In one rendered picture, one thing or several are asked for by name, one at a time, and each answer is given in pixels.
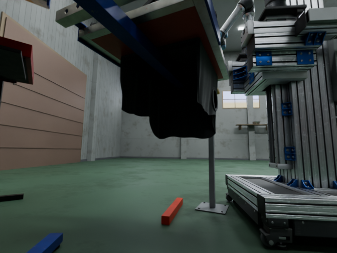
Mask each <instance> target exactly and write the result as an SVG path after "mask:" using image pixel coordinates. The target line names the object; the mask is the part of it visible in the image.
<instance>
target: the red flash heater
mask: <svg viewBox="0 0 337 253"><path fill-rule="evenodd" d="M0 45H3V46H7V47H11V48H14V49H18V50H21V51H22V57H23V62H24V68H25V74H26V80H21V79H16V78H10V77H5V76H0V81H5V82H10V83H13V82H14V81H15V83H17V82H20V83H26V84H32V85H33V82H34V63H33V46H32V45H30V44H26V43H23V42H19V41H15V40H12V39H8V38H5V37H1V36H0Z"/></svg>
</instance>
